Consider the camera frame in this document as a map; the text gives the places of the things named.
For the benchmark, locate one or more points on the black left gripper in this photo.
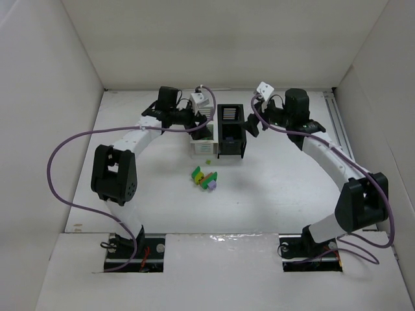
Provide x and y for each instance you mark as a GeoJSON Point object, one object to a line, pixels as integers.
{"type": "Point", "coordinates": [200, 120]}

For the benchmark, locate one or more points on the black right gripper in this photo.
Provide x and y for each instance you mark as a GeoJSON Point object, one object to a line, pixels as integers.
{"type": "Point", "coordinates": [259, 117]}

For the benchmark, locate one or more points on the green lego stack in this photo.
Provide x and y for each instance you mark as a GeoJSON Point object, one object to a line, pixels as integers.
{"type": "Point", "coordinates": [202, 179]}

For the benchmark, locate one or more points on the purple lego brick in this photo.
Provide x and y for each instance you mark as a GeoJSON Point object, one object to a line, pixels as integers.
{"type": "Point", "coordinates": [212, 185]}

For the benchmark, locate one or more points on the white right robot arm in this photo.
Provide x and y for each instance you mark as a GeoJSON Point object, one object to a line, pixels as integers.
{"type": "Point", "coordinates": [363, 199]}

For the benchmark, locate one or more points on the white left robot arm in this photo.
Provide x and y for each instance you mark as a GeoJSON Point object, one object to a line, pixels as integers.
{"type": "Point", "coordinates": [114, 174]}

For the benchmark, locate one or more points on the white two-slot container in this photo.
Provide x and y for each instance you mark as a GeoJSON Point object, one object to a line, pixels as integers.
{"type": "Point", "coordinates": [207, 147]}

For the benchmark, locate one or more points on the black two-slot container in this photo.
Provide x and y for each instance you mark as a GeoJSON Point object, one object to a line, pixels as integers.
{"type": "Point", "coordinates": [230, 121]}

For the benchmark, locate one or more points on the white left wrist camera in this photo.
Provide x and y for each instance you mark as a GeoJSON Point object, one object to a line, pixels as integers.
{"type": "Point", "coordinates": [198, 101]}

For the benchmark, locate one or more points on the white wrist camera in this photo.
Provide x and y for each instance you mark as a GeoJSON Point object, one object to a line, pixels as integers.
{"type": "Point", "coordinates": [263, 92]}
{"type": "Point", "coordinates": [198, 101]}

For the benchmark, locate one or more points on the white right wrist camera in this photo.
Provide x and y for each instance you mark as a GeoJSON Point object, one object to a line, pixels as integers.
{"type": "Point", "coordinates": [263, 92]}

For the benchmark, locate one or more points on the aluminium rail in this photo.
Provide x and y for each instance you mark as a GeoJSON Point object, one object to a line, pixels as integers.
{"type": "Point", "coordinates": [338, 132]}

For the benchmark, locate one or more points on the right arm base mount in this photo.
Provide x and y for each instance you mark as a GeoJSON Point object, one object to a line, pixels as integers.
{"type": "Point", "coordinates": [300, 253]}

